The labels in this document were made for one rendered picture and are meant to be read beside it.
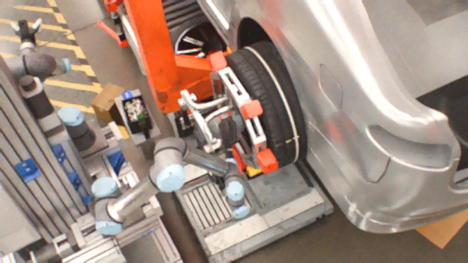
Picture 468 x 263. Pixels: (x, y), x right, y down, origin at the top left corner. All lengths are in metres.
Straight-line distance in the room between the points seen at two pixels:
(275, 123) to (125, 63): 2.16
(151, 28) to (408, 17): 1.38
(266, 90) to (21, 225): 1.30
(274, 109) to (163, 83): 0.85
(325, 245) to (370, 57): 1.69
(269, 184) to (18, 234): 1.48
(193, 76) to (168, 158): 1.15
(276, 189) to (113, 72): 1.79
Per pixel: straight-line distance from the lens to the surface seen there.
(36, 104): 2.42
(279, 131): 2.67
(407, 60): 3.09
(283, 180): 3.44
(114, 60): 4.63
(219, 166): 2.53
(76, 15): 5.17
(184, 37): 3.95
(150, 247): 3.34
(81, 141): 3.00
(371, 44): 2.08
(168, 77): 3.24
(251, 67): 2.72
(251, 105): 2.59
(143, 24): 2.93
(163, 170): 2.25
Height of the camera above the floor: 3.14
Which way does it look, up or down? 53 degrees down
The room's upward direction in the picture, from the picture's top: 8 degrees counter-clockwise
